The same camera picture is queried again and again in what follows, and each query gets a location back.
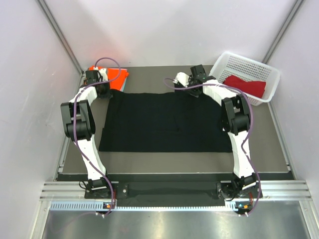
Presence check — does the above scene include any black t shirt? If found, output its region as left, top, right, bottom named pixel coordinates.
left=99, top=90, right=232, bottom=153

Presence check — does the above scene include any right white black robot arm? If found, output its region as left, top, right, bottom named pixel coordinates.
left=173, top=65, right=257, bottom=197

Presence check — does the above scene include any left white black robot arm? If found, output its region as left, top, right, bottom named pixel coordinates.
left=60, top=67, right=114, bottom=199

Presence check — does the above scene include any orange folded t shirt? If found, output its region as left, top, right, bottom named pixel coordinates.
left=88, top=66, right=129, bottom=92

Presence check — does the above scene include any white plastic basket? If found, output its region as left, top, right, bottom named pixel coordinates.
left=209, top=51, right=280, bottom=106

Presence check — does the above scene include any red t shirt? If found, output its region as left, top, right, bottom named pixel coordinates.
left=223, top=75, right=266, bottom=98

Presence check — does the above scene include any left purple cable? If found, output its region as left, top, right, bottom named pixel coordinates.
left=49, top=57, right=122, bottom=232

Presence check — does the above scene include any left aluminium corner post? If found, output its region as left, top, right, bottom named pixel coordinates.
left=36, top=0, right=83, bottom=75

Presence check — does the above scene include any aluminium corner post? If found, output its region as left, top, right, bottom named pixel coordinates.
left=36, top=0, right=83, bottom=75
left=262, top=0, right=306, bottom=64

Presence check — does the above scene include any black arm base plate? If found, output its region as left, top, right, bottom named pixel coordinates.
left=79, top=173, right=260, bottom=207

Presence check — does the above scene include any grey slotted cable duct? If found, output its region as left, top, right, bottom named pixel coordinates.
left=49, top=200, right=239, bottom=212

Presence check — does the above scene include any aluminium frame rail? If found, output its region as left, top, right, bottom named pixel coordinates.
left=40, top=180, right=311, bottom=201

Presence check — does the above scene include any right aluminium corner post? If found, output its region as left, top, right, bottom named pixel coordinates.
left=262, top=0, right=306, bottom=64

